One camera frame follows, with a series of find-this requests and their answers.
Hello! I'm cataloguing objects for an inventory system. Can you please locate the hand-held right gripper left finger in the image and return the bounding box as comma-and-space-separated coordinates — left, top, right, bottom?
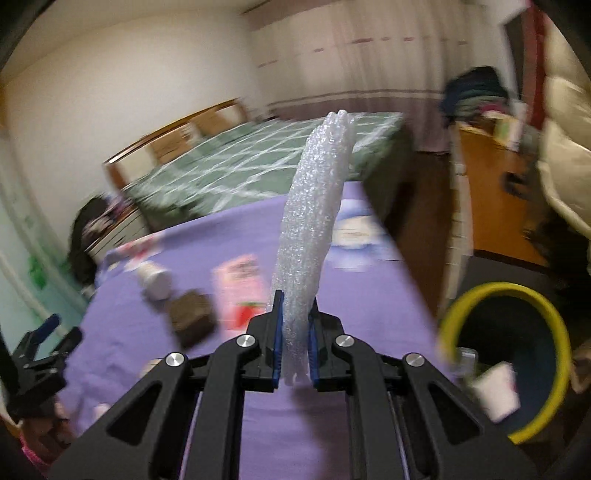
48, 290, 283, 480

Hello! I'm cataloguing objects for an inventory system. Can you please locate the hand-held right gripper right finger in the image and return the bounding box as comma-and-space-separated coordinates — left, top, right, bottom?
307, 300, 541, 480

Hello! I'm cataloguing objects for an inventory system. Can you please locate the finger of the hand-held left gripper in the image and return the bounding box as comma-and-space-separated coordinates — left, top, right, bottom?
16, 314, 63, 356
46, 327, 84, 365

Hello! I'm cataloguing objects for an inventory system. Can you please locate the clear bubble wrap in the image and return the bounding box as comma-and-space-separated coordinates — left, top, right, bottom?
270, 110, 356, 386

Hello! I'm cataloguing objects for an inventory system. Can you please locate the yellow-rimmed blue bin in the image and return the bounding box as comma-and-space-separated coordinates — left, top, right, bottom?
436, 282, 573, 445

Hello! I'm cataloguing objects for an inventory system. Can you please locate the pink carton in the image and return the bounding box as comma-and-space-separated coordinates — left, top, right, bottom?
212, 254, 271, 330

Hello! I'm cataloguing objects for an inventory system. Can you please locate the brown crumpled item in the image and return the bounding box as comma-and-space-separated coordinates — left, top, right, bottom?
166, 288, 218, 349

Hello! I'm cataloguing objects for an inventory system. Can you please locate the black bag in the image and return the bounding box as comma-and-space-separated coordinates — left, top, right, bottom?
69, 196, 112, 287

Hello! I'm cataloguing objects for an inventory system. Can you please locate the purple printed table cloth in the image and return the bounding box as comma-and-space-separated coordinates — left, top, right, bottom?
55, 181, 444, 480

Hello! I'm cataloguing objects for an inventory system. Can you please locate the white printed cup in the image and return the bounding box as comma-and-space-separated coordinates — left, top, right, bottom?
137, 261, 174, 302

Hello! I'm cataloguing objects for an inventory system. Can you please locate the white nightstand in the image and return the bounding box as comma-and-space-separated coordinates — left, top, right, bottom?
85, 203, 148, 264

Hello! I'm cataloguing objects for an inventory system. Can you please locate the bed with green plaid sheet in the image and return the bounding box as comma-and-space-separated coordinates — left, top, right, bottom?
122, 111, 416, 227

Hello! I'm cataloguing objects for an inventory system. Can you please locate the white paper cup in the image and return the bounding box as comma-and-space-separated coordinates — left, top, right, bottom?
471, 362, 520, 423

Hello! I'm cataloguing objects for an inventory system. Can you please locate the wooden headboard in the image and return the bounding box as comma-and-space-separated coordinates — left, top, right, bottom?
102, 98, 252, 195

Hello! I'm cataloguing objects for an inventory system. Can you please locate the wooden desk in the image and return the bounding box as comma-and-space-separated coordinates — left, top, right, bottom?
450, 122, 550, 268

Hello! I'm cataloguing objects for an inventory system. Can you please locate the dark cloth item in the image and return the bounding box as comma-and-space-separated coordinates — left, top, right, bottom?
503, 171, 532, 195

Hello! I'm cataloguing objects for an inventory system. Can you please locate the green and white box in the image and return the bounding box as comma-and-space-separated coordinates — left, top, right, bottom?
492, 113, 527, 151

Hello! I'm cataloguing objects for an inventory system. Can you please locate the pink and white curtain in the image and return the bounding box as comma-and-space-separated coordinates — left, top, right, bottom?
242, 0, 513, 153

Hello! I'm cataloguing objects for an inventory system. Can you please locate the pile of clothes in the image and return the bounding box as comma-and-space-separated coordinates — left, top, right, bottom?
438, 66, 513, 125

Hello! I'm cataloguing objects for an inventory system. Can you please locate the cream puffy jacket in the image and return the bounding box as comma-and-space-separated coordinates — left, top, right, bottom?
538, 18, 591, 278

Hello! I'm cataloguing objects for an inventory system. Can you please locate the red hanging cloth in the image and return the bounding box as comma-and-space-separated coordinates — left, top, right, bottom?
526, 7, 548, 130

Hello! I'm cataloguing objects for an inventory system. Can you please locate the green wall sticker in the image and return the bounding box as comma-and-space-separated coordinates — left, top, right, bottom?
28, 258, 49, 287

